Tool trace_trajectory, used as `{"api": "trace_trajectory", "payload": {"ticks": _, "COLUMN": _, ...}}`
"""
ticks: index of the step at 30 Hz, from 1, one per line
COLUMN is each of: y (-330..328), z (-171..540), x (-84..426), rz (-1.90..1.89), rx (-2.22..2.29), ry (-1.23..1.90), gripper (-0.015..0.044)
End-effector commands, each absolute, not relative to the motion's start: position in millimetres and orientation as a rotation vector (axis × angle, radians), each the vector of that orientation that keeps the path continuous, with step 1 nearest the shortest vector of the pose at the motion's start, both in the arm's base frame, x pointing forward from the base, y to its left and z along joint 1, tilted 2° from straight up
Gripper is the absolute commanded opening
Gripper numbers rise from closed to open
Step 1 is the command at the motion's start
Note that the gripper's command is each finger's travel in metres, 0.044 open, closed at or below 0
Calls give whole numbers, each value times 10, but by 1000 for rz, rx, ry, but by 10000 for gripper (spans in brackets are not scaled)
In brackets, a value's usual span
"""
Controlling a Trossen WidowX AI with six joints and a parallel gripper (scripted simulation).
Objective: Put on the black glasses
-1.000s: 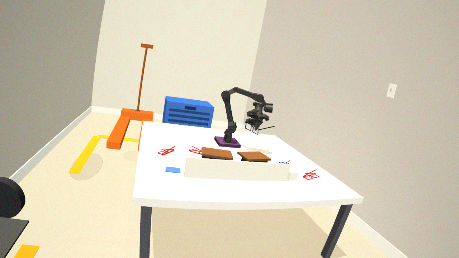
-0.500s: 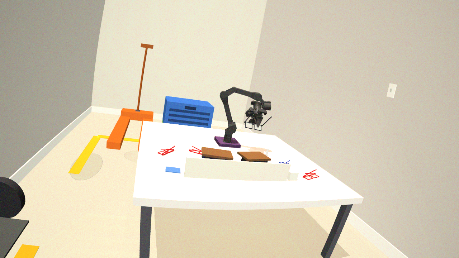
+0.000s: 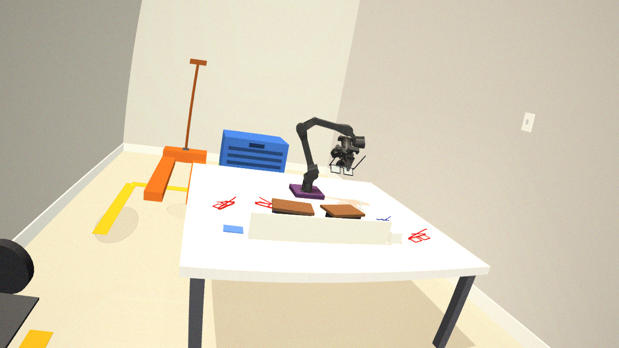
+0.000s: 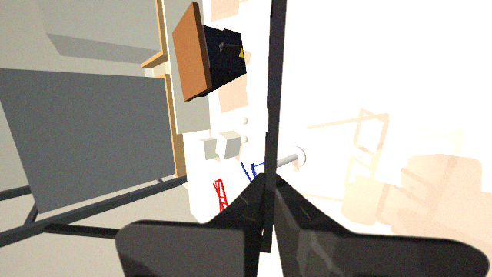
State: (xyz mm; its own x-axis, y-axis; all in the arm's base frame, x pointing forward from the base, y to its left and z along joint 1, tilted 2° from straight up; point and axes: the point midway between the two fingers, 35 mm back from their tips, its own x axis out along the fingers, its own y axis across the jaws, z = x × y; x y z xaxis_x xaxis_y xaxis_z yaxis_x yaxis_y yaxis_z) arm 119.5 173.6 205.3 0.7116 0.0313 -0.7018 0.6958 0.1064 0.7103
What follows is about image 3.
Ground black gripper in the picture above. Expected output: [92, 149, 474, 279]
[336, 144, 359, 171]

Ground light blue flat block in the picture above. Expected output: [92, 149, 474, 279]
[223, 225, 244, 234]

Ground grey rectangular panel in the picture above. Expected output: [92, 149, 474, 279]
[248, 212, 392, 245]

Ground black glasses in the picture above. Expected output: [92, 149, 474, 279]
[329, 150, 366, 176]

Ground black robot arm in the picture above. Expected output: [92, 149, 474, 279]
[296, 117, 366, 193]

